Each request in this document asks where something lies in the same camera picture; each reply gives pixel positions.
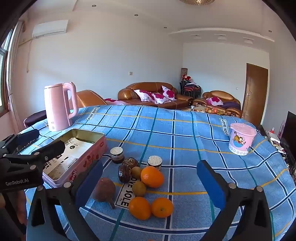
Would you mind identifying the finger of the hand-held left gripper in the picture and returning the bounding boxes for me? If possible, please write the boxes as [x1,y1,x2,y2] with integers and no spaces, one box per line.
[0,129,40,155]
[7,141,66,170]

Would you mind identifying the small white-topped jar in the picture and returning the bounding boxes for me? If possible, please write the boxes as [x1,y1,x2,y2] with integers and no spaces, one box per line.
[110,147,125,164]
[147,155,162,171]

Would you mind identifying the stack of dark chairs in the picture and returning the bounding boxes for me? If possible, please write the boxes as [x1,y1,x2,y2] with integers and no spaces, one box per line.
[179,80,201,98]

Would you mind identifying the pink electric kettle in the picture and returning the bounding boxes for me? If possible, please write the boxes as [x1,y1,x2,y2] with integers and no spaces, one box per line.
[44,82,78,132]

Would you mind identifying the red plush toys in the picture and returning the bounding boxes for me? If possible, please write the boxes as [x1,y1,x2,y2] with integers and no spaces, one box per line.
[181,75,197,85]

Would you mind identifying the gold ceiling lamp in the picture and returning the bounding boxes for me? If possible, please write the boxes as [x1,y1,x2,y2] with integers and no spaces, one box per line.
[179,0,215,5]

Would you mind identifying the white air conditioner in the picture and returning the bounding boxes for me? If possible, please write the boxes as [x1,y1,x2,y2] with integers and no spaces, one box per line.
[32,19,69,38]

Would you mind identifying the kiwi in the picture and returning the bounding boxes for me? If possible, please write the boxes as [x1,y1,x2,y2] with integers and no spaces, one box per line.
[131,166,143,179]
[132,181,147,197]

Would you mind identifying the purple stool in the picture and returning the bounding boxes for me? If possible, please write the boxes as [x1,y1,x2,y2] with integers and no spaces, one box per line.
[23,110,48,127]

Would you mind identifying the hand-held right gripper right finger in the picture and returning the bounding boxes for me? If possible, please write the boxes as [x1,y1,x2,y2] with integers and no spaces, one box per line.
[196,159,273,241]

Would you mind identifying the orange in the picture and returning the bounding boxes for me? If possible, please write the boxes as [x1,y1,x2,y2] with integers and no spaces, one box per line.
[129,197,151,220]
[151,197,174,218]
[141,166,164,188]

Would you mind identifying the brown round stemmed fruit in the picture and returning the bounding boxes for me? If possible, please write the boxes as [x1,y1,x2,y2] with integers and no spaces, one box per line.
[92,177,116,209]

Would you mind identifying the pink cartoon lidded bucket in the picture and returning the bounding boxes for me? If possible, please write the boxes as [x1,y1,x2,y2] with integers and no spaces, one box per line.
[228,123,258,157]

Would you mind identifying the purple blanket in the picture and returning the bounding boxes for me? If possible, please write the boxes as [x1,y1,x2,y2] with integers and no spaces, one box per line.
[222,101,241,110]

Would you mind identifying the pale pink curtain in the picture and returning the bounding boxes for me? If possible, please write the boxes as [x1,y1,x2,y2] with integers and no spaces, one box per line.
[5,20,26,130]

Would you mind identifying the pink tin box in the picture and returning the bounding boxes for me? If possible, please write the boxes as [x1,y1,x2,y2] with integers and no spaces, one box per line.
[19,128,109,189]

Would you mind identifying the brown leather curved armchair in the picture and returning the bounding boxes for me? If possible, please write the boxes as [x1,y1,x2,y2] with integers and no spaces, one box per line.
[75,90,108,109]

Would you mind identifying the printed paper sheet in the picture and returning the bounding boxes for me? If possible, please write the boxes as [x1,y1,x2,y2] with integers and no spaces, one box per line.
[22,137,95,180]

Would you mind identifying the brown leather sofa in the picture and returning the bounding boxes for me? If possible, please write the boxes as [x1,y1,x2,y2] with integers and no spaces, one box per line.
[117,82,193,110]

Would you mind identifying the brown wooden door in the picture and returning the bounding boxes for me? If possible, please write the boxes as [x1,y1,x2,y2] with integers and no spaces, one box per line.
[241,62,269,126]

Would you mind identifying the blue plaid tablecloth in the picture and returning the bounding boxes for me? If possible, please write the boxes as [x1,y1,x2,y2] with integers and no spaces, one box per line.
[17,105,296,241]

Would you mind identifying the white pink floral pillow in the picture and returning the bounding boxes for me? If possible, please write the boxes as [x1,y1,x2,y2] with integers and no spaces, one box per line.
[134,89,154,102]
[151,93,171,105]
[161,85,178,101]
[206,97,223,106]

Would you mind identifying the window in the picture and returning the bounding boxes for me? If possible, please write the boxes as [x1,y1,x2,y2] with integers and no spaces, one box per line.
[0,29,14,112]

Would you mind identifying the cluttered cabinet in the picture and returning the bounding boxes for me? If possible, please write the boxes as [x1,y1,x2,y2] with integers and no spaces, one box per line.
[259,125,296,176]

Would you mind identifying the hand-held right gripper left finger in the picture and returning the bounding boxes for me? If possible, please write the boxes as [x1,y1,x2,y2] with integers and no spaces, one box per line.
[30,159,104,241]

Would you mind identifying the black television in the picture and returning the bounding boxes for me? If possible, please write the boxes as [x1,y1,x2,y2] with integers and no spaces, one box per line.
[281,111,296,160]

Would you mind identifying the coffee table with snacks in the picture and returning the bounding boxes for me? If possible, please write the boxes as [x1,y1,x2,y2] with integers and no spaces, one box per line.
[184,105,228,115]

